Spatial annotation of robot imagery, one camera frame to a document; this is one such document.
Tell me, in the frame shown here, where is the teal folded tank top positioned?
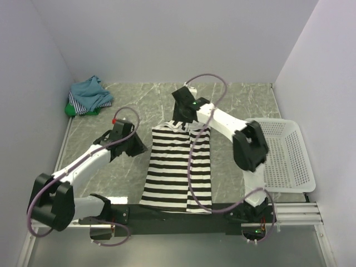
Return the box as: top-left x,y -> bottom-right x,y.
70,76 -> 113,111

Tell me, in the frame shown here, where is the green folded tank top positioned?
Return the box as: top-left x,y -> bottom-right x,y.
65,102 -> 101,116

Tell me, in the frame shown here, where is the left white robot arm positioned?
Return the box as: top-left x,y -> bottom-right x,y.
27,120 -> 147,231

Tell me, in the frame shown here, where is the black white striped tank top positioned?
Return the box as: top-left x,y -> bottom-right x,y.
140,121 -> 212,214

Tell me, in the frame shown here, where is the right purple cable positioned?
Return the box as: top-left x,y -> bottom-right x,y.
183,73 -> 279,246

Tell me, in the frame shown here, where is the white plastic mesh basket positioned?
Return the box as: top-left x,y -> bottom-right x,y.
243,118 -> 316,193

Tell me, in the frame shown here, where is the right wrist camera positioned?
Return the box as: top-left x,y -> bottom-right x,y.
184,82 -> 197,97

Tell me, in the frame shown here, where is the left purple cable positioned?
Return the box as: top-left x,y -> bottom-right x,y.
26,106 -> 140,248

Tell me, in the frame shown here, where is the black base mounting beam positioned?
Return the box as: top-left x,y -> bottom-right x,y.
79,201 -> 276,241

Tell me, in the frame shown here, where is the blue striped folded tank top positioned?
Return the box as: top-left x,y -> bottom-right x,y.
65,92 -> 112,116

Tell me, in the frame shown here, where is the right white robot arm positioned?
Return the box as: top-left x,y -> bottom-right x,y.
172,85 -> 273,223

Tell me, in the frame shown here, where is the purple cable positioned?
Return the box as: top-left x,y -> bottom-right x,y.
183,73 -> 279,246
26,106 -> 140,248

